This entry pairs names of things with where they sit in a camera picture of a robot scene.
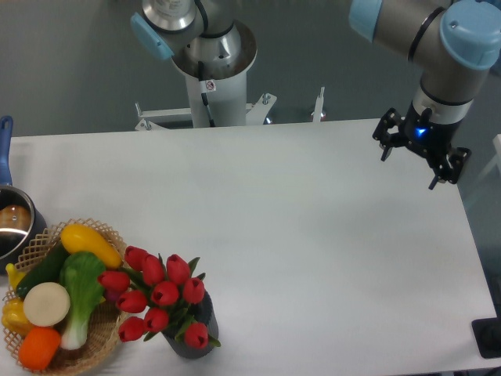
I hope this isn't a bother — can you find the green bok choy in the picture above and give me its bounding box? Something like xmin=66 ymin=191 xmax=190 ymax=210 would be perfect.
xmin=59 ymin=251 xmax=106 ymax=351

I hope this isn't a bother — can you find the dark grey ribbed vase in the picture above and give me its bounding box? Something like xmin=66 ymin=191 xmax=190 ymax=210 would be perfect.
xmin=162 ymin=292 xmax=220 ymax=360

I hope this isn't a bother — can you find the red tulip bouquet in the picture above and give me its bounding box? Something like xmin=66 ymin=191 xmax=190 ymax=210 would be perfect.
xmin=98 ymin=246 xmax=208 ymax=342

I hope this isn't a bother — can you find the orange fruit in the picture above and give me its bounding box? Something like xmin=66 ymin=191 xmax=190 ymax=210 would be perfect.
xmin=18 ymin=327 xmax=61 ymax=371

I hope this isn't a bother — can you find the blue handled steel saucepan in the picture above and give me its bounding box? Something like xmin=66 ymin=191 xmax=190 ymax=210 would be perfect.
xmin=1 ymin=115 xmax=46 ymax=276

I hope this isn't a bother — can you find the green cucumber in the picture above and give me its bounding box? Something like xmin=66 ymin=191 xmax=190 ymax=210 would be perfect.
xmin=16 ymin=242 xmax=70 ymax=299

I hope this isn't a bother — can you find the yellow bell pepper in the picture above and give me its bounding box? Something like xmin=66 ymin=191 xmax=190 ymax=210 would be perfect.
xmin=2 ymin=298 xmax=34 ymax=337

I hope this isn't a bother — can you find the silver robot base joint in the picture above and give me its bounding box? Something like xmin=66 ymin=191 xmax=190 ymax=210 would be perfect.
xmin=130 ymin=1 xmax=258 ymax=80

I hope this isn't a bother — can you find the purple red onion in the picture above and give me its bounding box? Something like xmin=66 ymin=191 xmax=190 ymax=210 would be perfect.
xmin=103 ymin=289 xmax=121 ymax=304

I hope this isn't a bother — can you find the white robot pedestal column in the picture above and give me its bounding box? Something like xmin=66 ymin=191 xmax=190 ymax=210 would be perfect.
xmin=185 ymin=72 xmax=247 ymax=128

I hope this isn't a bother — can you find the white metal base frame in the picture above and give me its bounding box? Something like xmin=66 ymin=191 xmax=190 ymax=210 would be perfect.
xmin=134 ymin=86 xmax=326 ymax=131

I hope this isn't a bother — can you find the yellow squash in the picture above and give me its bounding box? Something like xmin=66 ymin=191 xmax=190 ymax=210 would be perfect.
xmin=59 ymin=223 xmax=122 ymax=269

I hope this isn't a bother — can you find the black device at edge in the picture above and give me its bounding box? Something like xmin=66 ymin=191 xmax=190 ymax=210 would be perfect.
xmin=471 ymin=317 xmax=500 ymax=359

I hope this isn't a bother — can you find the yellow banana tip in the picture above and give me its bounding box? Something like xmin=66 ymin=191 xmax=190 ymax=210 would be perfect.
xmin=5 ymin=263 xmax=26 ymax=291

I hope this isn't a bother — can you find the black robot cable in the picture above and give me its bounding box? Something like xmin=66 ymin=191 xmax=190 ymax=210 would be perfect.
xmin=196 ymin=60 xmax=216 ymax=128

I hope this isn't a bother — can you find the white round radish slice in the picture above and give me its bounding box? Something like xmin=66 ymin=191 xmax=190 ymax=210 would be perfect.
xmin=23 ymin=282 xmax=70 ymax=327

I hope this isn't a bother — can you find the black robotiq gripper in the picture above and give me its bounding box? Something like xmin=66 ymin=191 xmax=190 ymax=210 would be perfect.
xmin=372 ymin=103 xmax=471 ymax=190

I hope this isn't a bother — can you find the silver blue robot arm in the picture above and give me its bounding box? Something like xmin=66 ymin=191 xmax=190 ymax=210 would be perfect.
xmin=348 ymin=1 xmax=500 ymax=189

